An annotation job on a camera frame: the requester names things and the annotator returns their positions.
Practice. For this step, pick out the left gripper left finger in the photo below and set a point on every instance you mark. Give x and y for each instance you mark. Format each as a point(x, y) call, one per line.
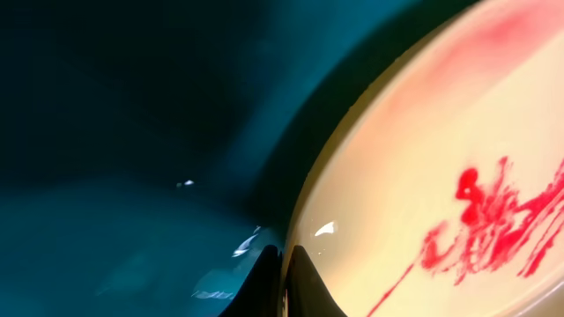
point(259, 293)

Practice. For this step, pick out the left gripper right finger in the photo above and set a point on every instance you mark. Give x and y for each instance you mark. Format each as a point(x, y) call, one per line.
point(306, 293)

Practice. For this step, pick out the yellow-green plate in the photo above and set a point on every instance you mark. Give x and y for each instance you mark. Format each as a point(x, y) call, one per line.
point(441, 191)

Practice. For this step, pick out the teal plastic serving tray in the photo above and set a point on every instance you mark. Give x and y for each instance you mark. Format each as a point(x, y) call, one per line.
point(150, 150)

